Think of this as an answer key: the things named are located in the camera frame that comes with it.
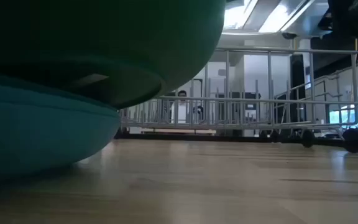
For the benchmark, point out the dark green plastic plate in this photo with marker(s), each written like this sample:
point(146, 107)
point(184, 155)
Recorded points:
point(104, 31)

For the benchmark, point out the teal plastic plate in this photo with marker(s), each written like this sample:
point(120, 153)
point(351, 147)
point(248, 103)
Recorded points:
point(11, 83)

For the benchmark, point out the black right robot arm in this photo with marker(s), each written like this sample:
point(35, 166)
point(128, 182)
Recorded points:
point(353, 18)

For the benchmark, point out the person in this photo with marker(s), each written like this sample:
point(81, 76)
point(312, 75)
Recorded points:
point(182, 93)

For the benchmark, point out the ceiling light panel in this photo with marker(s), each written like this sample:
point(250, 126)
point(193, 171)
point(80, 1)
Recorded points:
point(238, 14)
point(284, 15)

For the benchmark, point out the black pillar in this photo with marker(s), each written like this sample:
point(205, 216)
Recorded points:
point(297, 77)

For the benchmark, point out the teal plastic bowl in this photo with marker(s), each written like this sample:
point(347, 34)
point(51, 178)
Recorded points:
point(42, 133)

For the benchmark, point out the black aluminium frame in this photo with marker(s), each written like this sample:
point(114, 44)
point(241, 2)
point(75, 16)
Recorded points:
point(197, 137)

